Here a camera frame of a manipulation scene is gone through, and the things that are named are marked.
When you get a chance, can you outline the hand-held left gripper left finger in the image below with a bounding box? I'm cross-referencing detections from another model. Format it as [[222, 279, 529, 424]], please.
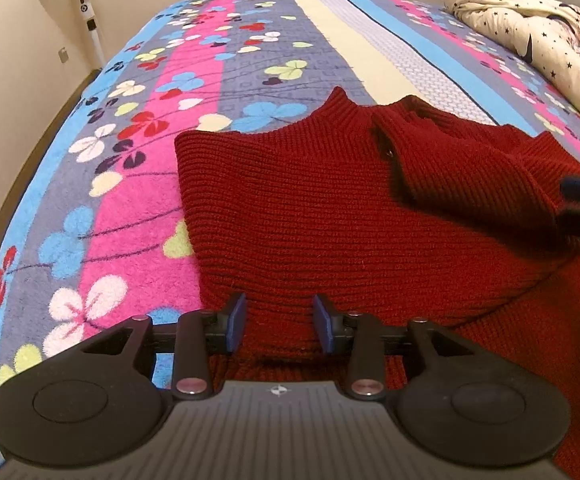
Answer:
[[82, 293, 249, 402]]

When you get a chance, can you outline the floral striped blanket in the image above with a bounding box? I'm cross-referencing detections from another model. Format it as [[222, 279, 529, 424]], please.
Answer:
[[0, 0, 580, 480]]

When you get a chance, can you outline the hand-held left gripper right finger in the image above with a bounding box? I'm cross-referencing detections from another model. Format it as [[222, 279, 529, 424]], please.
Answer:
[[313, 294, 471, 402]]

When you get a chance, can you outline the red knit sweater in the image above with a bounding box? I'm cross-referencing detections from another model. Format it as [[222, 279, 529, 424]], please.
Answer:
[[174, 86, 580, 480]]

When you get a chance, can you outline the cream star-print quilt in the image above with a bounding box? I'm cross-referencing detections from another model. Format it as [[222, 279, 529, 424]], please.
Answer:
[[442, 0, 580, 142]]

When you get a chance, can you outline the white standing fan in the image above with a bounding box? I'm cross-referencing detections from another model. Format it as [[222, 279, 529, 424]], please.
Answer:
[[29, 0, 109, 74]]

